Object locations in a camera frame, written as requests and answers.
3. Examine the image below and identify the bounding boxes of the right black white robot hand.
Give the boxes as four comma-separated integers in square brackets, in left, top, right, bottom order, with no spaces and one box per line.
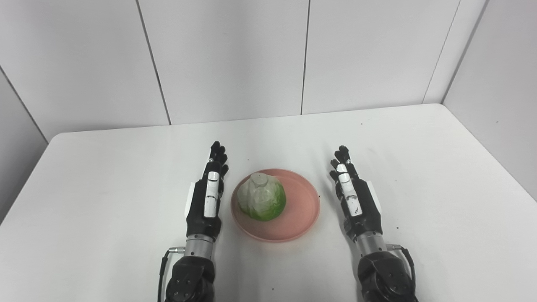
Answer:
[329,145,383,243]

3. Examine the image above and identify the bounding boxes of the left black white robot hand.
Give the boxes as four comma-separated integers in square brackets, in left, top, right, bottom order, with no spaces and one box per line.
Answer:
[186,141,229,242]

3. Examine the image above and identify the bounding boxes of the green white toy cabbage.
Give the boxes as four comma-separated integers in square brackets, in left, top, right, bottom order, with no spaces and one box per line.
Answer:
[237,172,287,221]

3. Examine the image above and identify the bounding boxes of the pink round plate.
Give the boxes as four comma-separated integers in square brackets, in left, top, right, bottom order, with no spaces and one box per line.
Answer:
[230,169,321,243]

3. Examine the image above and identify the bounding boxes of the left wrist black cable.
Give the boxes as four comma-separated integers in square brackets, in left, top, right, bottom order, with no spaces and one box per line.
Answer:
[157,247,186,302]

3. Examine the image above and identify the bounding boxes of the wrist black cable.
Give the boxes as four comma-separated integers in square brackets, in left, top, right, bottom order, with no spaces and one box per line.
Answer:
[386,243,418,302]
[157,247,186,302]

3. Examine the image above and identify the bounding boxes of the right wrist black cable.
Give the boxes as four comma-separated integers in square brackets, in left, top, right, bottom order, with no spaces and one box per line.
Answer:
[386,243,418,302]

